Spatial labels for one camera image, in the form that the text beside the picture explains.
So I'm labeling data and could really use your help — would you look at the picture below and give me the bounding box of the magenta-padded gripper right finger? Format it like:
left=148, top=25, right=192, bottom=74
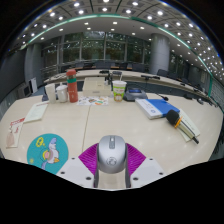
left=124, top=143, right=166, bottom=188

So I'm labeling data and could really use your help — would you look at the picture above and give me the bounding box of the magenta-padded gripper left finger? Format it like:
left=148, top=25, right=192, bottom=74
left=56, top=143, right=101, bottom=189

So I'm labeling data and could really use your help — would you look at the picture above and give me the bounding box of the silver computer mouse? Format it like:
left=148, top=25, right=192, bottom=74
left=96, top=134, right=128, bottom=175

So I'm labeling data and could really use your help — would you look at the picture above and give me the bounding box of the round teal cartoon mouse pad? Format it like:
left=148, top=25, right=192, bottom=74
left=26, top=133, right=70, bottom=175

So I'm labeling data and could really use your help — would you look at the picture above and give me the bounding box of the blue white book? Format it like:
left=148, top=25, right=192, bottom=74
left=134, top=98, right=181, bottom=120

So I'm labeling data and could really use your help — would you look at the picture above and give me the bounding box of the black yellow handheld microphone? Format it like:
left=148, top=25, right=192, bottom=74
left=165, top=109, right=200, bottom=145

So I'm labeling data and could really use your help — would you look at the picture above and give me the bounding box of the colourful printed leaflet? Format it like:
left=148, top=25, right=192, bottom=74
left=76, top=95, right=110, bottom=107

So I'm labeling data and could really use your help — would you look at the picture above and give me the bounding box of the dark grey conference device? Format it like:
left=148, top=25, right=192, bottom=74
left=123, top=87, right=149, bottom=102

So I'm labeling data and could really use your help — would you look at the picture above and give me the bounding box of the white notebook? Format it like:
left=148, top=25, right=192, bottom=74
left=174, top=109, right=202, bottom=143

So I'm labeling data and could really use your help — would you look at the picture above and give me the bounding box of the white paper document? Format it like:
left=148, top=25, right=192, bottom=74
left=23, top=100, right=50, bottom=124

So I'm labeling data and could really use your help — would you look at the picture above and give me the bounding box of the green printed drink cup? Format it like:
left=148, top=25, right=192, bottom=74
left=112, top=73, right=128, bottom=103

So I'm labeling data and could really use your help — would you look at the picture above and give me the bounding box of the red thermos bottle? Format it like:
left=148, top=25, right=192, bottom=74
left=65, top=68, right=79, bottom=104

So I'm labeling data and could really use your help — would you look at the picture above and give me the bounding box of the white paper cup stack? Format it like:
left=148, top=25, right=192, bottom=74
left=44, top=83, right=57, bottom=104

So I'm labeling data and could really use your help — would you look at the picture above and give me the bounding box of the red white fan-print booklet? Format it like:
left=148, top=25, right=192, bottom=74
left=5, top=116, right=26, bottom=149

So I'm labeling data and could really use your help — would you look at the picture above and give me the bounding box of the black desk microphone unit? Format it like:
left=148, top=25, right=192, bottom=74
left=140, top=74, right=161, bottom=81

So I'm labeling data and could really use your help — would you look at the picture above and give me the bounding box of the long curved conference table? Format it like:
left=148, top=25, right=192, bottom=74
left=43, top=68, right=214, bottom=104

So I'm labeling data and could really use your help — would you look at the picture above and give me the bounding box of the white standing board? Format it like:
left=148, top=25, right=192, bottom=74
left=29, top=77, right=38, bottom=94

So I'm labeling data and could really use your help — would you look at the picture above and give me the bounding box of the dark office chairs group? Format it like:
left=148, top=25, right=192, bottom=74
left=73, top=59, right=214, bottom=101

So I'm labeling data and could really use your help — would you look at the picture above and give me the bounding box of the ceiling lights group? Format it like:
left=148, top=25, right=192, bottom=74
left=19, top=0, right=224, bottom=81

